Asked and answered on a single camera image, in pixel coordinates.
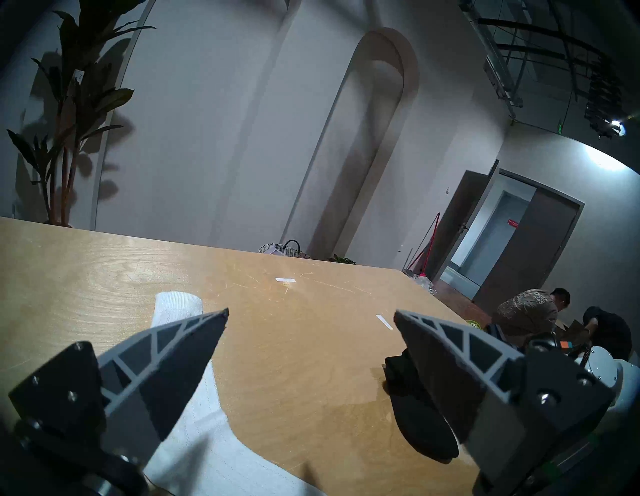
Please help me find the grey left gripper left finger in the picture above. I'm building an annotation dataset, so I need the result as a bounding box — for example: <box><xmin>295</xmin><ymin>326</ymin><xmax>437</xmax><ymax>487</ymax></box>
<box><xmin>9</xmin><ymin>308</ymin><xmax>230</xmax><ymax>451</ymax></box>

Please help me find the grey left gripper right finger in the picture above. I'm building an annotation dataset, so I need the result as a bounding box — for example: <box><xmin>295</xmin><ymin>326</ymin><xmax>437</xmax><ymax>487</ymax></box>
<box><xmin>393</xmin><ymin>310</ymin><xmax>616</xmax><ymax>496</ymax></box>

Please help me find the white sock with black logo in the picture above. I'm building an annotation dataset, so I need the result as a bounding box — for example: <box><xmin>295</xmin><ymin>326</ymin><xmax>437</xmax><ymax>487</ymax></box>
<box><xmin>142</xmin><ymin>291</ymin><xmax>326</xmax><ymax>496</ymax></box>

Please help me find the person in tan shirt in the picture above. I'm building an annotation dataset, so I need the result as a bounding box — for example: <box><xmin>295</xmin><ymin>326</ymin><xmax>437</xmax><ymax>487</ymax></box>
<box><xmin>492</xmin><ymin>287</ymin><xmax>572</xmax><ymax>348</ymax></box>

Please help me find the crumpled white plastic bag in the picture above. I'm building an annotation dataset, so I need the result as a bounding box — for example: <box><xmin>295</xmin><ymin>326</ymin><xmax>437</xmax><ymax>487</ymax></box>
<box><xmin>407</xmin><ymin>270</ymin><xmax>438</xmax><ymax>296</ymax></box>

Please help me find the person in black shirt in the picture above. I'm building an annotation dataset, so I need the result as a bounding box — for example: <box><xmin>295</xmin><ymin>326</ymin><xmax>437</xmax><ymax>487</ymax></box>
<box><xmin>582</xmin><ymin>306</ymin><xmax>633</xmax><ymax>361</ymax></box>

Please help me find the dark grey door leaf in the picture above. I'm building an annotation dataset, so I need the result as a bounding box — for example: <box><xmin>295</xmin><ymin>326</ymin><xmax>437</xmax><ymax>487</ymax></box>
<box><xmin>425</xmin><ymin>160</ymin><xmax>501</xmax><ymax>283</ymax></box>
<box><xmin>472</xmin><ymin>187</ymin><xmax>583</xmax><ymax>316</ymax></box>

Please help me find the tall dark green plant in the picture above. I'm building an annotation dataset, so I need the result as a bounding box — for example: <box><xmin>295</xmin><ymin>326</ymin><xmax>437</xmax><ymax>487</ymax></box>
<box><xmin>6</xmin><ymin>0</ymin><xmax>156</xmax><ymax>227</ymax></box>

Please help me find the black ceiling lighting rig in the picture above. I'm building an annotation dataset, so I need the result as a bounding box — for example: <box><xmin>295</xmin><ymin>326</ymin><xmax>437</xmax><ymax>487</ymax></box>
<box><xmin>460</xmin><ymin>0</ymin><xmax>627</xmax><ymax>141</ymax></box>

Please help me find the red handled broom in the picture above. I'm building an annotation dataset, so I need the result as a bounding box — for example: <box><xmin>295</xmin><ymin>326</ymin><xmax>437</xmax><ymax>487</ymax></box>
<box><xmin>406</xmin><ymin>212</ymin><xmax>442</xmax><ymax>276</ymax></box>

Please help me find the wicker basket with black handles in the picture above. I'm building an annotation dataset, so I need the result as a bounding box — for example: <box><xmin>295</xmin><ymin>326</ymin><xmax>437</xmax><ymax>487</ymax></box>
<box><xmin>258</xmin><ymin>239</ymin><xmax>311</xmax><ymax>259</ymax></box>

